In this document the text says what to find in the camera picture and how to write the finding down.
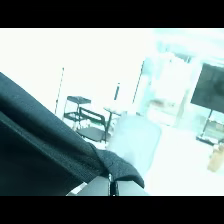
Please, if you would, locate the black garment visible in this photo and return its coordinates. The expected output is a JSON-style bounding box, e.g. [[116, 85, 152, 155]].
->
[[0, 71, 146, 197]]

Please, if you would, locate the black folding chair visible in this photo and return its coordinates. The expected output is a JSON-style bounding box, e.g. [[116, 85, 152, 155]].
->
[[76, 106, 111, 144]]

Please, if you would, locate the pale grey chair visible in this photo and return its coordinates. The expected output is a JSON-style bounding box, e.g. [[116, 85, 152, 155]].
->
[[105, 112, 163, 178]]

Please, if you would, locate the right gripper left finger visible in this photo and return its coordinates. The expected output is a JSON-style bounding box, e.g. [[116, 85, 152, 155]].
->
[[77, 175, 112, 197]]

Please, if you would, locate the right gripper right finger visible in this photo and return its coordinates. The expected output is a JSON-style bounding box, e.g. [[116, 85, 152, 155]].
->
[[114, 180, 150, 197]]

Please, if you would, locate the black screen on stand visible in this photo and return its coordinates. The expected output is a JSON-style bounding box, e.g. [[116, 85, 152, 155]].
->
[[190, 62, 224, 145]]

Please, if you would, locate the black stool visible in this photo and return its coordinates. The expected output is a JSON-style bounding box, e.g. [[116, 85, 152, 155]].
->
[[62, 95, 92, 124]]

